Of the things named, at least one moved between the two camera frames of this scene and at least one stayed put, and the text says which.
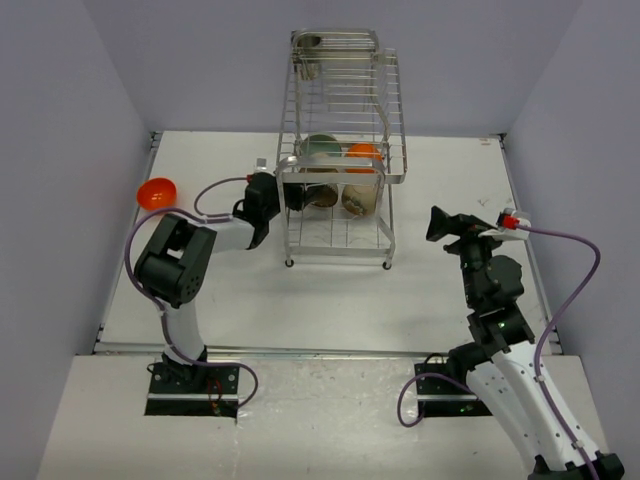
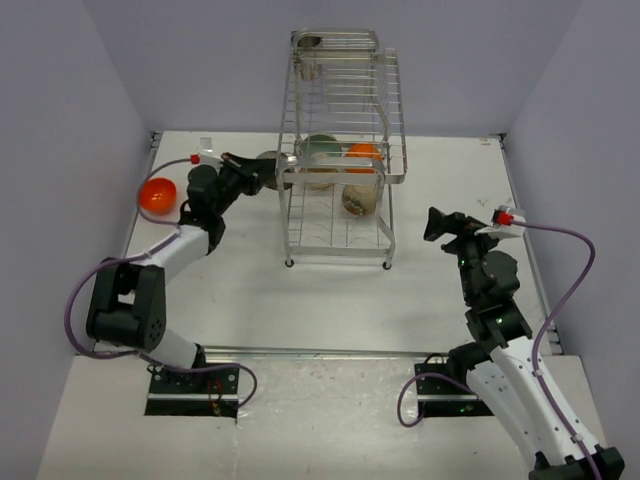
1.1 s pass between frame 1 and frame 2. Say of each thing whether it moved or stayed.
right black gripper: stayed
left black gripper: moved
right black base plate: stayed
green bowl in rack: stayed
